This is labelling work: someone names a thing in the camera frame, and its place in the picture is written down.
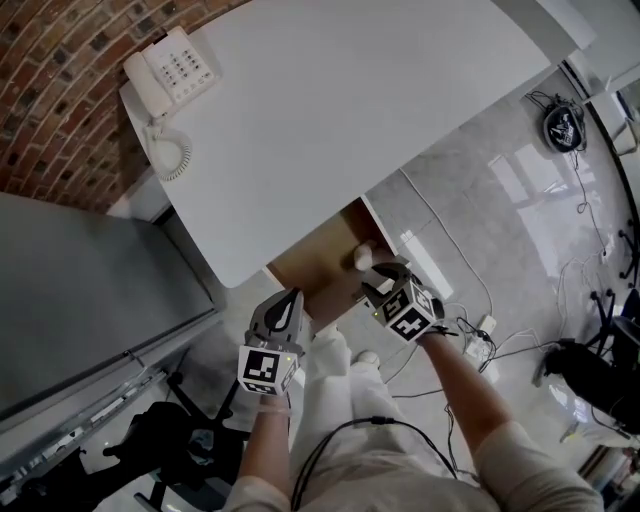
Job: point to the black chair wheel base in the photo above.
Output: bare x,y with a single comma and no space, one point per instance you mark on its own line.
631,250

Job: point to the person's right forearm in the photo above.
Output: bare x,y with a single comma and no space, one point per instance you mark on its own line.
465,390

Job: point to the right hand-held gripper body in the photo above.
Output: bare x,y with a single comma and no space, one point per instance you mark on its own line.
407,310

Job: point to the person's left forearm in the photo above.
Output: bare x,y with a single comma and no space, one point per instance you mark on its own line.
265,450

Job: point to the black office chair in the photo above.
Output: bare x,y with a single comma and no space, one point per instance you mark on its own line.
165,450

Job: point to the wooden drawer with white front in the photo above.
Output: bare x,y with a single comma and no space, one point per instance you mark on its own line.
320,270

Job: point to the person's white trousers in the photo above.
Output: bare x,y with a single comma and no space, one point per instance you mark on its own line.
340,400

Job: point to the white power strip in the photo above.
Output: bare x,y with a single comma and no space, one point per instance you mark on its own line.
482,330

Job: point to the grey refrigerator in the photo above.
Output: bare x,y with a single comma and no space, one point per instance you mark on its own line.
75,300

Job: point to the black swivel chair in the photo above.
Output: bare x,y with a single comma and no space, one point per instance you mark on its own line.
607,315

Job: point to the white desk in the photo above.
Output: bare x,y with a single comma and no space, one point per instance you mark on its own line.
325,125

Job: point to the white rounded object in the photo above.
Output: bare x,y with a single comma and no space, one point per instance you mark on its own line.
364,256

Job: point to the white shelf unit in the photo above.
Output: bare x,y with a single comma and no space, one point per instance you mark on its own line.
615,30

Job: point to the person's white shoe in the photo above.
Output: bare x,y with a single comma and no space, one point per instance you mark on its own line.
367,357

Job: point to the person's beige sweater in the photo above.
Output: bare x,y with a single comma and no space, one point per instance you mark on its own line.
380,485

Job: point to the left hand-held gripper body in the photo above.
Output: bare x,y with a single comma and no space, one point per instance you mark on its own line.
275,325

